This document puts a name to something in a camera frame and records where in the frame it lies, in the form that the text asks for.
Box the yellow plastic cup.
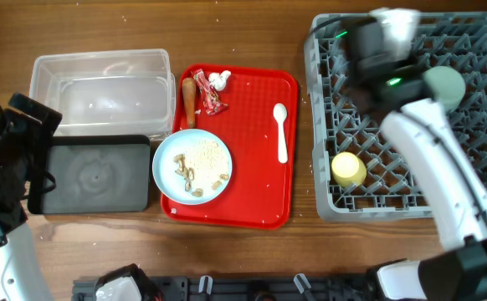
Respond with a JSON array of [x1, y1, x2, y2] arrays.
[[331, 152, 367, 187]]

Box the red candy wrapper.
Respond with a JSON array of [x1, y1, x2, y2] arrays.
[[192, 69, 228, 115]]

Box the crumpled white tissue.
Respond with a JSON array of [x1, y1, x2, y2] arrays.
[[208, 70, 232, 91]]

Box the clear plastic bin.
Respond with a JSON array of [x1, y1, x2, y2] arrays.
[[29, 48, 177, 140]]

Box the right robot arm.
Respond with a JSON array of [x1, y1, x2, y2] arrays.
[[345, 17, 487, 300]]

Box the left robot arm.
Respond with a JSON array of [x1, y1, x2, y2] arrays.
[[0, 93, 62, 300]]

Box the food scraps on plate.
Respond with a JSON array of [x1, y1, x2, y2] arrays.
[[172, 140, 230, 198]]

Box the pale green bowl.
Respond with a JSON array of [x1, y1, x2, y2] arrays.
[[423, 66, 466, 113]]

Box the grey dishwasher rack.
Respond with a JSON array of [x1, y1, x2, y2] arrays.
[[304, 12, 487, 222]]

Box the black plastic tray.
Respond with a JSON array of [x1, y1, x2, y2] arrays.
[[27, 135, 151, 214]]

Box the orange carrot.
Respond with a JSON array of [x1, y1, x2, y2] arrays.
[[182, 77, 197, 128]]

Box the white plastic spoon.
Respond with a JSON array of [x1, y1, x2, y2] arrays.
[[273, 103, 288, 164]]

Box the light blue plate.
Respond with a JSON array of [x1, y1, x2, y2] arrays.
[[152, 129, 233, 206]]

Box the red plastic tray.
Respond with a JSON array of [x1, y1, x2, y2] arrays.
[[161, 64, 300, 230]]

